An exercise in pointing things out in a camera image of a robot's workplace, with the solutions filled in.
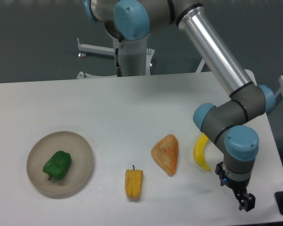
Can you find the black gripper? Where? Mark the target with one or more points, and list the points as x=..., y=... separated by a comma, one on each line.
x=238, y=183

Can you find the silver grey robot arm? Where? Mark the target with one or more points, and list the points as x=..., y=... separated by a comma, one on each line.
x=131, y=21

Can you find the yellow bell pepper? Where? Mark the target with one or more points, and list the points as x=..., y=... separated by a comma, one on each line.
x=133, y=182

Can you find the beige round plate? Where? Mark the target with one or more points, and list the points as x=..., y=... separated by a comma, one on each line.
x=80, y=169

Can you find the green bell pepper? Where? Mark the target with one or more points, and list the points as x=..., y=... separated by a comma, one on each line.
x=58, y=165

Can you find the yellow banana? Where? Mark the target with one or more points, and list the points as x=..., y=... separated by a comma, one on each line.
x=198, y=152

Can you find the triangular orange bread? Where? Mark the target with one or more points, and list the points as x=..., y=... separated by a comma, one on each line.
x=165, y=154

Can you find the white robot stand base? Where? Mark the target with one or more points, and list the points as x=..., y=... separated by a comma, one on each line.
x=132, y=57

